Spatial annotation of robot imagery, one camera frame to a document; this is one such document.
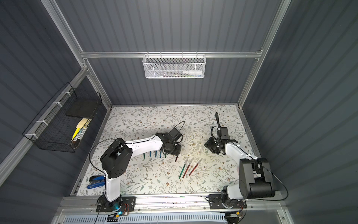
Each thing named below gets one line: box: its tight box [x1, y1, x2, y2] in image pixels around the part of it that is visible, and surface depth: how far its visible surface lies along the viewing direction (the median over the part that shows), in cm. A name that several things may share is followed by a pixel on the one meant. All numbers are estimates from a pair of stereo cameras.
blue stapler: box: [86, 175, 105, 189], surface depth 82 cm
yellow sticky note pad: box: [71, 118, 90, 141], surface depth 75 cm
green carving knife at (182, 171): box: [178, 163, 186, 179], surface depth 86 cm
